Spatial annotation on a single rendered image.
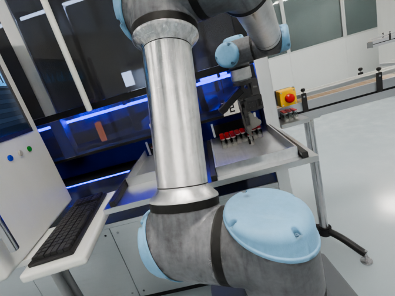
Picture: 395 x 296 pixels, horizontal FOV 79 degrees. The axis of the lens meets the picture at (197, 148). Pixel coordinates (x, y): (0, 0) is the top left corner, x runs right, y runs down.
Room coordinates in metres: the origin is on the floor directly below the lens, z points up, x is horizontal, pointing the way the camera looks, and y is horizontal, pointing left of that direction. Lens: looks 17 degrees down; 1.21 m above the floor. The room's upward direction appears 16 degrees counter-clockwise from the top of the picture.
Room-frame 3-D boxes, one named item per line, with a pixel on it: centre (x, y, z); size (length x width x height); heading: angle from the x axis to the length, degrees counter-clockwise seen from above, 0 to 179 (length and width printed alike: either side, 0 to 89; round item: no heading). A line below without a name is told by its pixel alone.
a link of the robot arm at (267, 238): (0.28, -0.06, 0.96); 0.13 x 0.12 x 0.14; 64
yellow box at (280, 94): (1.08, -0.45, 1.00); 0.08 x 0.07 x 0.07; 175
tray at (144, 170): (1.01, 0.15, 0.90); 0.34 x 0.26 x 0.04; 175
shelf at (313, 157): (0.93, -0.02, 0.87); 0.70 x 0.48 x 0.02; 85
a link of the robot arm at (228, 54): (0.81, -0.20, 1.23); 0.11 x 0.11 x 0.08; 64
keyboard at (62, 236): (0.83, 0.52, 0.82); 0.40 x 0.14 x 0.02; 2
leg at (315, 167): (1.21, -0.60, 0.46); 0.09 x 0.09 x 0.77; 85
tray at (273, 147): (0.87, -0.18, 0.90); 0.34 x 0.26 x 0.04; 175
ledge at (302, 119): (1.12, -0.47, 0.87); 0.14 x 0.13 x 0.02; 175
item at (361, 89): (1.20, -0.75, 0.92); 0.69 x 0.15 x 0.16; 85
